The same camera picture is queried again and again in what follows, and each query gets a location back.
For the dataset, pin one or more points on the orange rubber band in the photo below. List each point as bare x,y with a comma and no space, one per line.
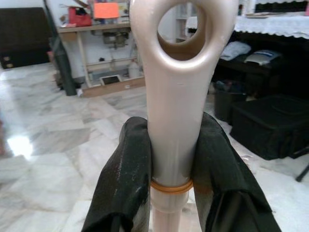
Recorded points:
169,188

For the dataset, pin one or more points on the dark rolled mat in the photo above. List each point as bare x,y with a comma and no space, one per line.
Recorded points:
64,67

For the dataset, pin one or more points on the sewing machine motor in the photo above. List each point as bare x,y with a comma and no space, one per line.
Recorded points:
116,38

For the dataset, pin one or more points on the black bin with clothes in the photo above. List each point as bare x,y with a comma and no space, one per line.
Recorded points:
228,106

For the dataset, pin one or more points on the orange paper sign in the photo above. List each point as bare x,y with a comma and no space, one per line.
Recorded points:
106,10

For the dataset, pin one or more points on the white framed tablet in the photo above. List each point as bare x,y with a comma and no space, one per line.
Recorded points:
111,80

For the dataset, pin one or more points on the red bag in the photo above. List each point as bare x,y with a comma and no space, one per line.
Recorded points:
79,18

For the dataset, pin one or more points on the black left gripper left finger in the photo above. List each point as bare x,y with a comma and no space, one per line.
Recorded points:
125,169

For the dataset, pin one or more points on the wooden sewing table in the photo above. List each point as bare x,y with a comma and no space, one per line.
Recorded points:
96,27

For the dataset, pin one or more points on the dark wooden cabinet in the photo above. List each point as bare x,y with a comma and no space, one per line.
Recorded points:
21,36

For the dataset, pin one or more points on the white shelf unit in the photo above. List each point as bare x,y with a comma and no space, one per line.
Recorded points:
179,29

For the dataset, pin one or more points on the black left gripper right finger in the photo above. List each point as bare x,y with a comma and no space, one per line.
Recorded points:
217,169

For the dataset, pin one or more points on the black fabric suitcase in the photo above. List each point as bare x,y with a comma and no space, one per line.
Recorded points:
270,125

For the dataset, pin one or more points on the beige plastic broom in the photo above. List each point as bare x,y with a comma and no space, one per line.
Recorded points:
178,108

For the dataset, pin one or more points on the dark wooden furniture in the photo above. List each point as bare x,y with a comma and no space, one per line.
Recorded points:
277,77

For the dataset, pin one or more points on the white lace tablecloth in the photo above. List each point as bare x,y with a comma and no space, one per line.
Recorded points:
265,26

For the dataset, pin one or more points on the white plastic bottle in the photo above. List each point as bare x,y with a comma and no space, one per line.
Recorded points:
134,71

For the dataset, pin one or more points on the black stand leg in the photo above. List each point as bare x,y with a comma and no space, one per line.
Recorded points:
303,166

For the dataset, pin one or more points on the folded white clothes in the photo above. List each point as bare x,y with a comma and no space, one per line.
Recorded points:
235,49

